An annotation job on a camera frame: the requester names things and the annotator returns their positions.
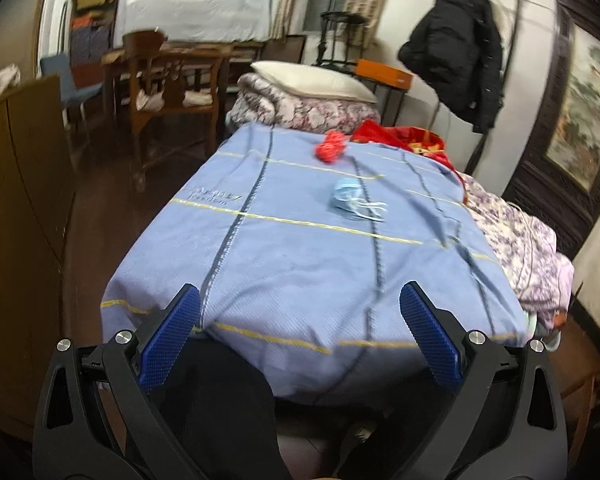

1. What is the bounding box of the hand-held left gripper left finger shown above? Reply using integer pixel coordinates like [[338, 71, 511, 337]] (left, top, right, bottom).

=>
[[32, 284, 216, 480]]

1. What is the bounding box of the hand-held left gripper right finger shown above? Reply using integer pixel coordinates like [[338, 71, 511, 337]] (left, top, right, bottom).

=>
[[399, 281, 569, 480]]

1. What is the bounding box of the purple floral bed sheet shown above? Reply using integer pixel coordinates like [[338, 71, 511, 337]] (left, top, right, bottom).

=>
[[455, 170, 576, 328]]

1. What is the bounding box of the blue blanket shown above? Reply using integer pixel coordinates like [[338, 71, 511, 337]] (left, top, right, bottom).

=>
[[101, 122, 528, 408]]

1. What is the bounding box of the blue face mask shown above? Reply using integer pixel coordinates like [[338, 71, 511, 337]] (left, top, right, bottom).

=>
[[328, 177, 388, 224]]

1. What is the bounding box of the wooden cabinet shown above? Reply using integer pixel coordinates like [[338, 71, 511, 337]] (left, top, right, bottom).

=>
[[0, 74, 78, 443]]

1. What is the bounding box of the red gift bag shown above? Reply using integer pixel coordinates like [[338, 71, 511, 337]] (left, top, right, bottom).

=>
[[351, 120, 456, 173]]

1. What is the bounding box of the folded floral quilt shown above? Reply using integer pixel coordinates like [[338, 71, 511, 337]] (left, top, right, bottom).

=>
[[227, 72, 383, 133]]

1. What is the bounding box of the orange box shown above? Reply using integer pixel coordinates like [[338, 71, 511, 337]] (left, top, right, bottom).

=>
[[356, 58, 414, 92]]

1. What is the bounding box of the dark framed painting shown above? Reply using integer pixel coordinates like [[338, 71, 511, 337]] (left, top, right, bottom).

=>
[[502, 0, 600, 261]]

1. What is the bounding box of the blue chair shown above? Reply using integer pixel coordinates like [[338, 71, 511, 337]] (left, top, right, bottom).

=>
[[40, 54, 103, 128]]

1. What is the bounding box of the white pillow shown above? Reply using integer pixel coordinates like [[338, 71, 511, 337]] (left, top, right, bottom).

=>
[[250, 60, 378, 106]]

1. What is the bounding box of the wooden table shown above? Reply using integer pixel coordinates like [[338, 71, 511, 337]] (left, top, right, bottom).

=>
[[102, 42, 266, 92]]

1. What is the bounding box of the wooden chair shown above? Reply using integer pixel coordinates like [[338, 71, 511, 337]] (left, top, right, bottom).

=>
[[122, 30, 226, 161]]

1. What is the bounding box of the black padded jacket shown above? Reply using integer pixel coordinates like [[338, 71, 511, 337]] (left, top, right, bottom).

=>
[[397, 0, 503, 134]]

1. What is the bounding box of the shelf of folded cloths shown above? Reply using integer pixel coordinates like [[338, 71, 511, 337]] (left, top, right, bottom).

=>
[[70, 0, 123, 68]]

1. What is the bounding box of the black round metal stand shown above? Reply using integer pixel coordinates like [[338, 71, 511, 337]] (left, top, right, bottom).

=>
[[316, 10, 368, 68]]

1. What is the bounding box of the white dust sheet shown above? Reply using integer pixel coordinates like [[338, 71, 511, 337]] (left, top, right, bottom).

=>
[[114, 0, 281, 43]]

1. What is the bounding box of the metal clothes rack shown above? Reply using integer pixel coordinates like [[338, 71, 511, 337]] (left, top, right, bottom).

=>
[[330, 0, 531, 171]]

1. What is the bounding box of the beige patterned curtain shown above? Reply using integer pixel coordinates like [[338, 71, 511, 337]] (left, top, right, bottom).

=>
[[272, 0, 306, 41], [345, 0, 393, 46]]

